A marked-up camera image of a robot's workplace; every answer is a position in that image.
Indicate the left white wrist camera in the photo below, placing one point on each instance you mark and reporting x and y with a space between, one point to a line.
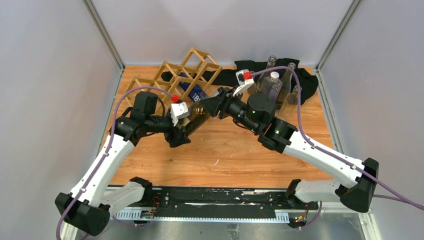
178 111

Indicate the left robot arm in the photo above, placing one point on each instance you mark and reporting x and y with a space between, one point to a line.
109 155

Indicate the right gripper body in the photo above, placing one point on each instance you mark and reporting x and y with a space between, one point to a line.
232 106

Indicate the dark brown wine bottle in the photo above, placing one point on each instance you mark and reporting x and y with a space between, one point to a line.
198 115

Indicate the blue square bottle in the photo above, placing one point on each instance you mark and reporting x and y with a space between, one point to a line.
196 94
271 86

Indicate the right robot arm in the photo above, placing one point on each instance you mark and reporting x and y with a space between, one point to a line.
353 181

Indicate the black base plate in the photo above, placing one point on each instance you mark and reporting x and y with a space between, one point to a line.
221 204

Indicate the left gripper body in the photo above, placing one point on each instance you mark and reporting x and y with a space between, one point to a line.
171 136

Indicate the clear bottle pale label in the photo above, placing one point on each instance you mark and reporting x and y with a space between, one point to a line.
285 89

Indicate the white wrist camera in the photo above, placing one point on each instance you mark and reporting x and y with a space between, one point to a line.
244 82
178 111

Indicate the wooden wine rack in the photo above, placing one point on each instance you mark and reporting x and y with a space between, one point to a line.
198 68

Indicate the small clear bottle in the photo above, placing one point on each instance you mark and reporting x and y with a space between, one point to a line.
252 88

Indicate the aluminium rail frame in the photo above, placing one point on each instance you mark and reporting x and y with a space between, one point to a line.
187 204

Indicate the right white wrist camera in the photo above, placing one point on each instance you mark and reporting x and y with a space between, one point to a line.
244 82

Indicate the black cloth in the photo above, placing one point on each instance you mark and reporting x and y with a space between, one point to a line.
308 83

